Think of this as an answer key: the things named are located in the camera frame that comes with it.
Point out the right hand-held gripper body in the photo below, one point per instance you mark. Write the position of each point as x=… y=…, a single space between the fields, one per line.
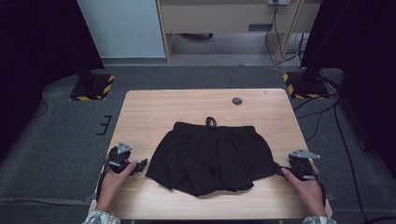
x=301 y=163

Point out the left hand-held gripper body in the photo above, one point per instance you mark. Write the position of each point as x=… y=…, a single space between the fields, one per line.
x=120 y=158

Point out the black shorts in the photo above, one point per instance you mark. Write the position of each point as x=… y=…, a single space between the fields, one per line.
x=211 y=155

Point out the person's left hand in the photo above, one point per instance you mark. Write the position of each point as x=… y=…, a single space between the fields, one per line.
x=113 y=186

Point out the person's right hand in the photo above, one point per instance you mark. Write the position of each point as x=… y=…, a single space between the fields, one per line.
x=308 y=193

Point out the person's right patterned sleeve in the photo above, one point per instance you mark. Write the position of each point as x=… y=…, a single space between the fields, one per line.
x=320 y=220

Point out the person's patterned sleeve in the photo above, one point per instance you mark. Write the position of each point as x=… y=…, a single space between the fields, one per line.
x=101 y=217
x=320 y=220

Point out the person's left patterned sleeve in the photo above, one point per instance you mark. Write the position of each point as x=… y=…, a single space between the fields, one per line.
x=101 y=217

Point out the black stand base striped tape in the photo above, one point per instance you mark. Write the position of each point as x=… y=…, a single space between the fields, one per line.
x=93 y=88
x=306 y=87

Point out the grey round table grommet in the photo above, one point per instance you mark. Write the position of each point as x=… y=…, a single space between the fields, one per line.
x=237 y=101

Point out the black curtain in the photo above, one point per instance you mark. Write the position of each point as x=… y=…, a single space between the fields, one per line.
x=37 y=56
x=361 y=62

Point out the white cabinet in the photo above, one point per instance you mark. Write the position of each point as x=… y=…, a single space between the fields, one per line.
x=124 y=28

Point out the grey desk label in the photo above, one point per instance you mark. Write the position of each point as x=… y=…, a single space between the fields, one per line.
x=260 y=27

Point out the light wooden desk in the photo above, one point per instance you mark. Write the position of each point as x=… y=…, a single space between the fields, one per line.
x=218 y=18

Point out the white power strip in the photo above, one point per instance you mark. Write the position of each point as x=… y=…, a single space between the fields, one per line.
x=278 y=2

